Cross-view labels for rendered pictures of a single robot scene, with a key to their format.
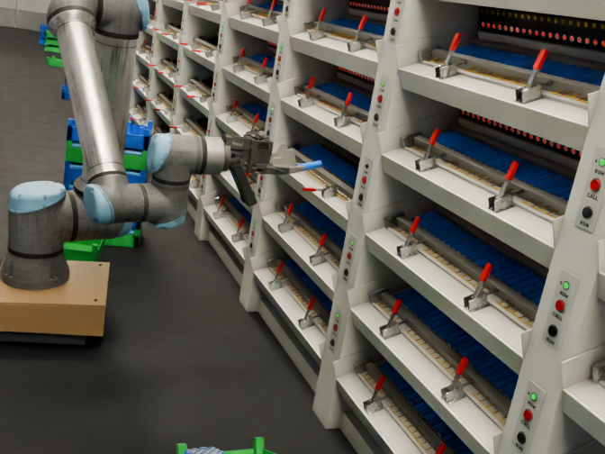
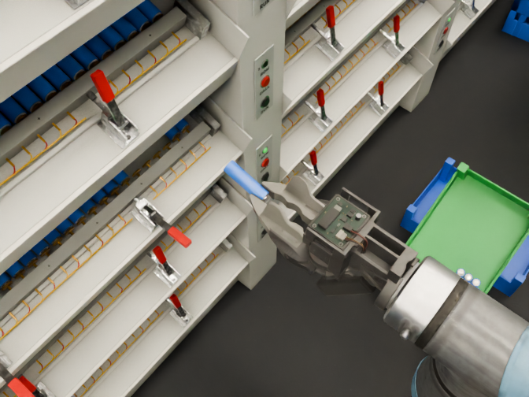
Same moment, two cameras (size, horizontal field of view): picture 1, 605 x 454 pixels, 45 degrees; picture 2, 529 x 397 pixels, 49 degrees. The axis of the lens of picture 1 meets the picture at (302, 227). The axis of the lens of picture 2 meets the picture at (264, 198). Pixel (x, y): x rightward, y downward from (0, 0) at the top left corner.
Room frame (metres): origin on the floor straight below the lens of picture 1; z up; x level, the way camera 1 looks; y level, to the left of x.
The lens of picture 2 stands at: (1.96, 0.39, 1.26)
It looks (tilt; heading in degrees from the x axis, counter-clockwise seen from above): 58 degrees down; 244
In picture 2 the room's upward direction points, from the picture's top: straight up
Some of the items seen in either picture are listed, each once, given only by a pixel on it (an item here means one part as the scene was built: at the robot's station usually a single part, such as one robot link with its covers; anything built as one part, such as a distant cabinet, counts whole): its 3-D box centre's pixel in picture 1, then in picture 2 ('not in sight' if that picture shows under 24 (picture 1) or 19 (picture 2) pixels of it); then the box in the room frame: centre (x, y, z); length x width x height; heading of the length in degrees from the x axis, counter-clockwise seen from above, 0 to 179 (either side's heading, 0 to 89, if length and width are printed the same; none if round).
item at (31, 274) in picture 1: (35, 260); not in sight; (1.95, 0.74, 0.20); 0.19 x 0.19 x 0.10
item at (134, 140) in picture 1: (111, 130); not in sight; (2.78, 0.80, 0.44); 0.30 x 0.20 x 0.08; 100
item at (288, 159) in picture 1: (289, 160); (297, 191); (1.75, 0.06, 0.66); 0.09 x 0.03 x 0.06; 110
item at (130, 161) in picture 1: (109, 149); not in sight; (2.78, 0.80, 0.36); 0.30 x 0.20 x 0.08; 100
